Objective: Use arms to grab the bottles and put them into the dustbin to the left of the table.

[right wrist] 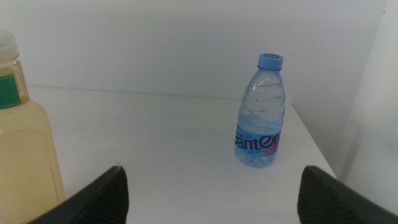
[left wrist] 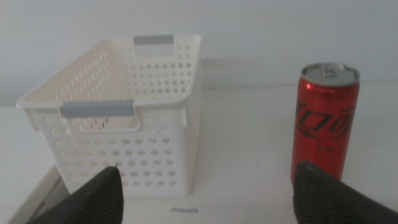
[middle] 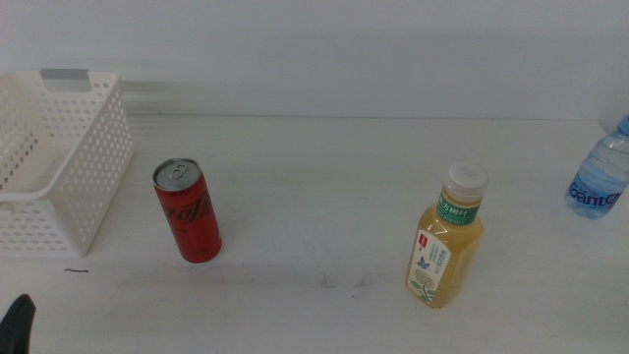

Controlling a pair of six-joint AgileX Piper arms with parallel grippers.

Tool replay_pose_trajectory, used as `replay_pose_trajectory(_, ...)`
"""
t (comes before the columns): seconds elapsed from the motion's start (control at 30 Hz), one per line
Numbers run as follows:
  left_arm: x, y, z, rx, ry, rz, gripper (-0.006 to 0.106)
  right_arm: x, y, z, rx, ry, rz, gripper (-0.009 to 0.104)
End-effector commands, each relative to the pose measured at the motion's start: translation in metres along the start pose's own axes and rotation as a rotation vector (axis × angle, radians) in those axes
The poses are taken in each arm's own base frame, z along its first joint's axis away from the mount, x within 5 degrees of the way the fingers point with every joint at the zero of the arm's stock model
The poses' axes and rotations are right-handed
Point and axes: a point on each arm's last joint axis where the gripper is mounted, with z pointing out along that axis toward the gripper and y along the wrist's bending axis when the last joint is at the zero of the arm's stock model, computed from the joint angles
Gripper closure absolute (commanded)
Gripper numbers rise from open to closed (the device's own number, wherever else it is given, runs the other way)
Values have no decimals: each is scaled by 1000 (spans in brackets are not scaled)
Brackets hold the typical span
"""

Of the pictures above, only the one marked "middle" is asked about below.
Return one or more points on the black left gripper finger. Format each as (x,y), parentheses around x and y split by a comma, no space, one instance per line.
(17,329)

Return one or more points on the red cola can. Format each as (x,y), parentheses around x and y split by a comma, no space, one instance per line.
(189,216)

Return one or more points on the yellow tea bottle white cap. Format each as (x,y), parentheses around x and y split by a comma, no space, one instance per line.
(452,246)

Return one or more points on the clear water bottle blue label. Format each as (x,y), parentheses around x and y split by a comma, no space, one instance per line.
(597,182)

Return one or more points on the white perforated plastic basket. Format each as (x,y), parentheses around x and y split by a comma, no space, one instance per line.
(98,162)

